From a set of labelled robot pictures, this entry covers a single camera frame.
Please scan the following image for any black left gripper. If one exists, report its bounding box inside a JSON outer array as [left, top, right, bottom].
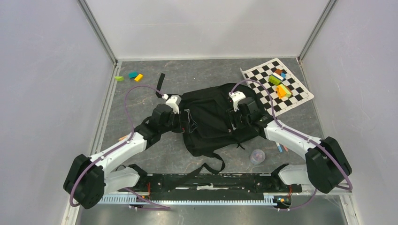
[[160, 109, 197, 134]]

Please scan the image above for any black student backpack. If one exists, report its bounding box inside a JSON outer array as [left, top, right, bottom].
[[179, 83, 266, 177]]

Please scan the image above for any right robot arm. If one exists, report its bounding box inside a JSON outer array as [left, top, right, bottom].
[[229, 92, 353, 194]]

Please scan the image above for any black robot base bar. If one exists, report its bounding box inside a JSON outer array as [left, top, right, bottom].
[[128, 164, 302, 201]]

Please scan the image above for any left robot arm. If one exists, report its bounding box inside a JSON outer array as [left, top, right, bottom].
[[63, 103, 180, 209]]

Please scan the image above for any blue white pen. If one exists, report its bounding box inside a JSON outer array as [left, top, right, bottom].
[[276, 142, 283, 153]]

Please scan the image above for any orange green block stack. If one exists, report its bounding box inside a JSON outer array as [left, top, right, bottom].
[[276, 84, 292, 99]]

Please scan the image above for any black white chessboard mat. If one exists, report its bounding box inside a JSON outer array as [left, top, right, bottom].
[[240, 58, 314, 116]]

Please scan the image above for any green white block stack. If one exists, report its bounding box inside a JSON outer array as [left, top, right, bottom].
[[268, 74, 283, 86]]

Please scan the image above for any yellow toy block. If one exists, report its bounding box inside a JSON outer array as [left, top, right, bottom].
[[134, 74, 143, 82]]

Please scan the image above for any brown blue block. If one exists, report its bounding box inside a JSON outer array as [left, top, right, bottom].
[[275, 69, 286, 79]]

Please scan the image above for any teal toy block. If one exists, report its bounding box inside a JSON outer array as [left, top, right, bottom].
[[128, 72, 138, 79]]

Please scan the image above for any green half-round block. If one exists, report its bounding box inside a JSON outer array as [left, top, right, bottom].
[[115, 76, 124, 82]]

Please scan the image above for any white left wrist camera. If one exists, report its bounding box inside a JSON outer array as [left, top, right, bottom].
[[165, 95, 181, 114]]

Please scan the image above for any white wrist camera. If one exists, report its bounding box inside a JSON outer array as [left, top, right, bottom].
[[165, 95, 181, 114], [229, 91, 246, 112]]

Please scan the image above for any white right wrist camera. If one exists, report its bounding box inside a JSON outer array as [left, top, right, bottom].
[[229, 91, 246, 112]]

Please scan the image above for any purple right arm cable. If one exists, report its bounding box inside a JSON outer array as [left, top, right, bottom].
[[229, 79, 354, 212]]

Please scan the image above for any white slotted cable duct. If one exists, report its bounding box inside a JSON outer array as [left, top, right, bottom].
[[81, 192, 281, 206]]

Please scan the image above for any aluminium frame rail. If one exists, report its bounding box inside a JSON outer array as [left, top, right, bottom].
[[61, 0, 122, 225]]

